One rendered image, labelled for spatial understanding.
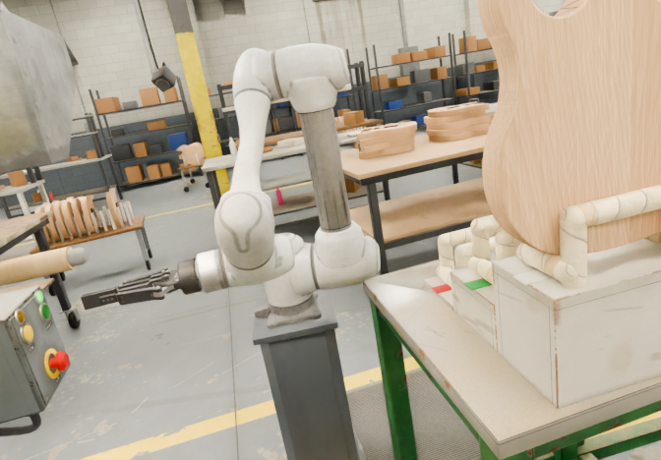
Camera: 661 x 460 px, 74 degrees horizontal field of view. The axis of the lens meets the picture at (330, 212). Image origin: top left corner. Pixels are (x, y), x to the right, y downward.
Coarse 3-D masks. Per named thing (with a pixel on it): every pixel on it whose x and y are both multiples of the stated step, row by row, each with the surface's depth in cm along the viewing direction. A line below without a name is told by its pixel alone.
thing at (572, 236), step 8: (560, 224) 58; (568, 224) 57; (576, 224) 56; (584, 224) 56; (560, 232) 58; (568, 232) 57; (576, 232) 56; (584, 232) 56; (560, 240) 59; (568, 240) 57; (576, 240) 57; (584, 240) 57; (560, 248) 59; (568, 248) 58; (576, 248) 57; (584, 248) 57; (560, 256) 60; (568, 256) 58; (576, 256) 57; (584, 256) 57; (576, 264) 58; (584, 264) 58; (584, 272) 58; (576, 280) 58; (584, 280) 58
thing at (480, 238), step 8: (472, 232) 82; (480, 232) 81; (472, 240) 83; (480, 240) 82; (488, 240) 82; (472, 248) 84; (480, 248) 82; (488, 248) 82; (480, 256) 83; (488, 256) 83
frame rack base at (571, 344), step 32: (608, 256) 66; (640, 256) 64; (512, 288) 66; (544, 288) 60; (576, 288) 58; (608, 288) 58; (640, 288) 59; (512, 320) 68; (544, 320) 60; (576, 320) 58; (608, 320) 59; (640, 320) 61; (512, 352) 70; (544, 352) 61; (576, 352) 60; (608, 352) 61; (640, 352) 62; (544, 384) 63; (576, 384) 61; (608, 384) 62
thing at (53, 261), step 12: (48, 252) 58; (60, 252) 58; (0, 264) 57; (12, 264) 57; (24, 264) 57; (36, 264) 57; (48, 264) 57; (60, 264) 58; (0, 276) 56; (12, 276) 57; (24, 276) 57; (36, 276) 58
